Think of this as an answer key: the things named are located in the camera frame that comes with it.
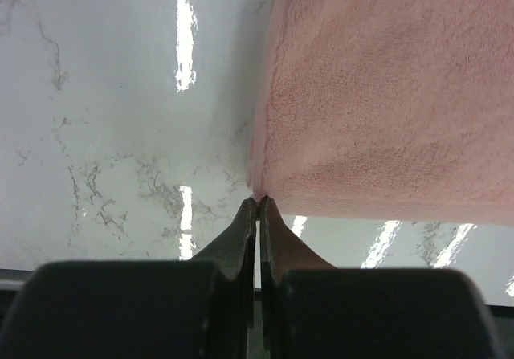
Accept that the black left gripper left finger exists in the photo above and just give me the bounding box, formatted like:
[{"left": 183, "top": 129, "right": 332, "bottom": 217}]
[{"left": 1, "top": 199, "right": 257, "bottom": 358}]

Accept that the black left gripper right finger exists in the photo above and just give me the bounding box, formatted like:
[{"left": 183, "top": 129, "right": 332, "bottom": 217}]
[{"left": 259, "top": 198, "right": 508, "bottom": 358}]

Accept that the pink terry towel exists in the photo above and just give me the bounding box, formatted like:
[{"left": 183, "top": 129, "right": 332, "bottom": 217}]
[{"left": 248, "top": 0, "right": 513, "bottom": 225}]

